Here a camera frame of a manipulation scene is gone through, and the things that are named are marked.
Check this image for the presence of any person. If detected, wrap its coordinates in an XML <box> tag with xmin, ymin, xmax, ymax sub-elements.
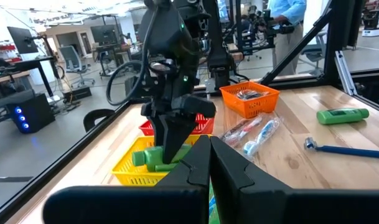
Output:
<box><xmin>266</xmin><ymin>0</ymin><xmax>307</xmax><ymax>77</ymax></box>

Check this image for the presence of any black box with blue lights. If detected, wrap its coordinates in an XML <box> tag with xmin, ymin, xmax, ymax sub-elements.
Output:
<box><xmin>7</xmin><ymin>93</ymin><xmax>56</xmax><ymax>134</ymax></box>

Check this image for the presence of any blue toothbrush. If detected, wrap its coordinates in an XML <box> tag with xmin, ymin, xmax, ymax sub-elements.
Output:
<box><xmin>241</xmin><ymin>117</ymin><xmax>282</xmax><ymax>158</ymax></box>

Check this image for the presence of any blue disposable razor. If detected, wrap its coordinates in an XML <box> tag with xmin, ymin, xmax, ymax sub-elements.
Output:
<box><xmin>303</xmin><ymin>137</ymin><xmax>379</xmax><ymax>159</ymax></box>

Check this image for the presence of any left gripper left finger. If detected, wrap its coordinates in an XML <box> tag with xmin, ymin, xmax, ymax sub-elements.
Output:
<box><xmin>42</xmin><ymin>134</ymin><xmax>211</xmax><ymax>224</ymax></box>

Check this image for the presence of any yellow plastic basket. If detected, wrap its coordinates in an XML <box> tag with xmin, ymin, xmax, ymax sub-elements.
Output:
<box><xmin>111</xmin><ymin>134</ymin><xmax>213</xmax><ymax>187</ymax></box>

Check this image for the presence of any black monitor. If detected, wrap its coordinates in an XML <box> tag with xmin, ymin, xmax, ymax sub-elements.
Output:
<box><xmin>90</xmin><ymin>24</ymin><xmax>118</xmax><ymax>46</ymax></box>
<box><xmin>7</xmin><ymin>26</ymin><xmax>39</xmax><ymax>54</ymax></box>

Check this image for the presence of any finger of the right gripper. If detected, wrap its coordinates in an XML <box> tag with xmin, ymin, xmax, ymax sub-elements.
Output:
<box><xmin>150</xmin><ymin>115</ymin><xmax>164</xmax><ymax>147</ymax></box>
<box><xmin>159</xmin><ymin>95</ymin><xmax>217</xmax><ymax>165</ymax></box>

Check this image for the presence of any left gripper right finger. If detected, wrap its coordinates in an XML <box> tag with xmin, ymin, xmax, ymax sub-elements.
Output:
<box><xmin>209</xmin><ymin>134</ymin><xmax>379</xmax><ymax>224</ymax></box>

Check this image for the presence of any black drawer cabinet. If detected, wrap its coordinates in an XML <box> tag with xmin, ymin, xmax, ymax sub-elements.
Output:
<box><xmin>360</xmin><ymin>73</ymin><xmax>379</xmax><ymax>110</ymax></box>

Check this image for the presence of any red plastic basket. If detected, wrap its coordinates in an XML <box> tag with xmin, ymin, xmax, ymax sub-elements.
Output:
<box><xmin>138</xmin><ymin>113</ymin><xmax>215</xmax><ymax>137</ymax></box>

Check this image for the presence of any orange plastic basket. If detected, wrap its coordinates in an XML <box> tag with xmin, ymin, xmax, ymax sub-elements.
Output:
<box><xmin>219</xmin><ymin>81</ymin><xmax>281</xmax><ymax>119</ymax></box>

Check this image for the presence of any black aluminium table frame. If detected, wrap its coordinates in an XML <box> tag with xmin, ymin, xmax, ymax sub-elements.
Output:
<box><xmin>0</xmin><ymin>0</ymin><xmax>379</xmax><ymax>223</ymax></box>

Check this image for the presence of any black desk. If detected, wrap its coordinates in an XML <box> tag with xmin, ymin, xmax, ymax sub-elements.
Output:
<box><xmin>0</xmin><ymin>55</ymin><xmax>58</xmax><ymax>97</ymax></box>

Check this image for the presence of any grey office chair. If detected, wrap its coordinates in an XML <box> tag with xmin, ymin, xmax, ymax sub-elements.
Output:
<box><xmin>58</xmin><ymin>45</ymin><xmax>95</xmax><ymax>88</ymax></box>

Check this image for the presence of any silver aluminium extrusion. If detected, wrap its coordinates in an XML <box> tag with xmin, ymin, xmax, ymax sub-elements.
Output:
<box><xmin>334</xmin><ymin>51</ymin><xmax>358</xmax><ymax>96</ymax></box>

